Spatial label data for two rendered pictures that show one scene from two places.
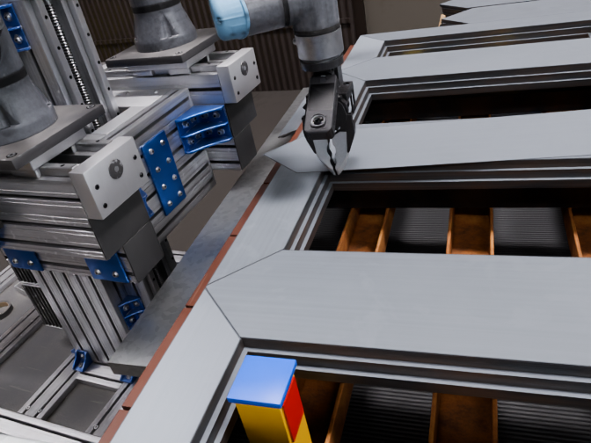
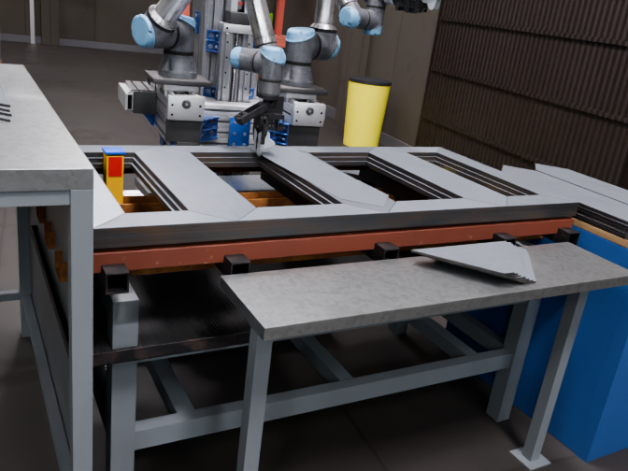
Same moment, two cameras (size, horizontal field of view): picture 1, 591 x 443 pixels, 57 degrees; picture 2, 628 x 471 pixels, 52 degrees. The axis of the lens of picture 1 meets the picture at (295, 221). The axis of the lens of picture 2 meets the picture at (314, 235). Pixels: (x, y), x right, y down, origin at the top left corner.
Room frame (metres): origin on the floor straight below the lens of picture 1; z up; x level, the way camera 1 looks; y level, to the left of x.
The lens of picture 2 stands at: (-0.72, -1.56, 1.39)
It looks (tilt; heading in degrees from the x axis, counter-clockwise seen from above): 20 degrees down; 37
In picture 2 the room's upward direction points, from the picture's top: 7 degrees clockwise
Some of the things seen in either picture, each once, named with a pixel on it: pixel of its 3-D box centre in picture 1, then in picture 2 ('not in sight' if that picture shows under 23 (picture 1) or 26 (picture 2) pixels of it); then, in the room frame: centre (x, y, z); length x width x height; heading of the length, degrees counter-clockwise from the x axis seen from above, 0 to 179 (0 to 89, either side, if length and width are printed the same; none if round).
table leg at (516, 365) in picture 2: not in sight; (518, 337); (1.41, -0.95, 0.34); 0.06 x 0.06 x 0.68; 67
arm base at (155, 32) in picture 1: (161, 22); (295, 72); (1.39, 0.22, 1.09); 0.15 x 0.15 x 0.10
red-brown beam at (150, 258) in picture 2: not in sight; (374, 233); (0.76, -0.67, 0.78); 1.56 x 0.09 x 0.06; 157
